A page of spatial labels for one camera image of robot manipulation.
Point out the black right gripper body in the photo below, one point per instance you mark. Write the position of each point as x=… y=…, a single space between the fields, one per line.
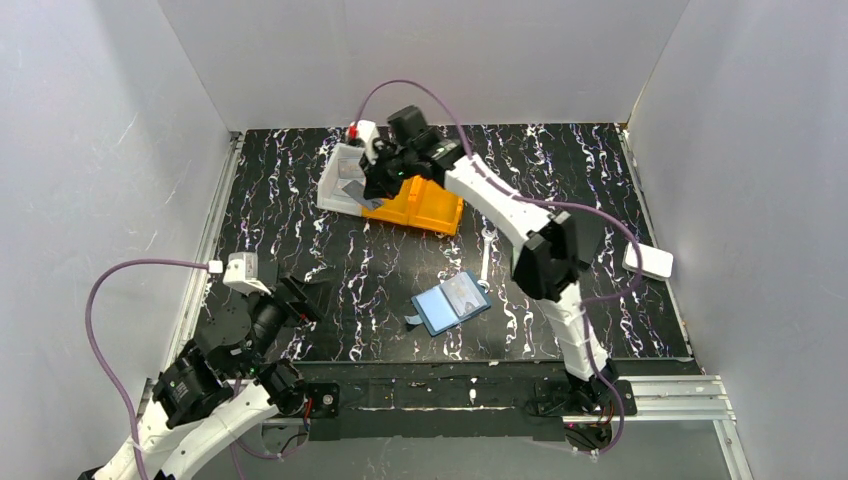
x=378 y=175

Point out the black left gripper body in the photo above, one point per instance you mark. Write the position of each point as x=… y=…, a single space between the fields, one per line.
x=293 y=301

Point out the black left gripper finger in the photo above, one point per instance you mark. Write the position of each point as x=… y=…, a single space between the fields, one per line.
x=284 y=291
x=305 y=310

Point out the credit card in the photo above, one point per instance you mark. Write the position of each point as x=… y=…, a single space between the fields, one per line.
x=350 y=171
x=355 y=190

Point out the blue card holder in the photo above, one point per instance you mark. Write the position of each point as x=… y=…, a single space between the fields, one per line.
x=449 y=304

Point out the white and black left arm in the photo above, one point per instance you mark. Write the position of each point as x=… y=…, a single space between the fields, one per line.
x=222 y=385

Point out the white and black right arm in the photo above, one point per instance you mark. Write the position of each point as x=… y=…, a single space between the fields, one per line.
x=545 y=260

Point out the black flat box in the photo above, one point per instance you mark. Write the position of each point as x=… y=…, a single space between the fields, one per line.
x=268 y=272

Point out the white plastic bin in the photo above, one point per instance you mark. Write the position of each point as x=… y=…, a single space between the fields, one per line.
x=330 y=196

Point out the left orange plastic bin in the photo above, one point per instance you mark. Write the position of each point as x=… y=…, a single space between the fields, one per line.
x=398 y=210

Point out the orange plastic bin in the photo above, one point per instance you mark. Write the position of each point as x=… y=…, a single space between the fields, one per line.
x=433 y=208
x=398 y=210

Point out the right orange plastic bin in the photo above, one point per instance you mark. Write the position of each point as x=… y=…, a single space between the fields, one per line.
x=433 y=208

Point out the silver wrench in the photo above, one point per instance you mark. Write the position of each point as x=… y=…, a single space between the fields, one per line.
x=488 y=237

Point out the white rectangular device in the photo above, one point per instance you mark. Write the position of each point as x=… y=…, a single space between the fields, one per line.
x=656 y=263

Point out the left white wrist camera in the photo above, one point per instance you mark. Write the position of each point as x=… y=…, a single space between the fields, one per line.
x=240 y=273

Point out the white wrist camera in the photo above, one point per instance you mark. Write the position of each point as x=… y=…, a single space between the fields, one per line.
x=240 y=273
x=362 y=133

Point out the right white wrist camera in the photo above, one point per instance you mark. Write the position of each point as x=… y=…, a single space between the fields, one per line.
x=362 y=133

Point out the aluminium left rail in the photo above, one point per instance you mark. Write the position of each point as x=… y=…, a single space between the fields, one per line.
x=195 y=292

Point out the aluminium rail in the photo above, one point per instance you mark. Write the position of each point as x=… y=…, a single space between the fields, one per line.
x=480 y=395
x=195 y=292

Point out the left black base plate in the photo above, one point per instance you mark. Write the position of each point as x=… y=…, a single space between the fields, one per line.
x=317 y=400

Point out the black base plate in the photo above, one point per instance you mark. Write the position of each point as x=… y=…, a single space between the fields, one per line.
x=317 y=400
x=551 y=398

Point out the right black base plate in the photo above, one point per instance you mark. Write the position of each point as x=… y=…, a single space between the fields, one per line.
x=551 y=398

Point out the aluminium front rail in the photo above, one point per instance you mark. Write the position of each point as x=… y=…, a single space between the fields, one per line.
x=480 y=395

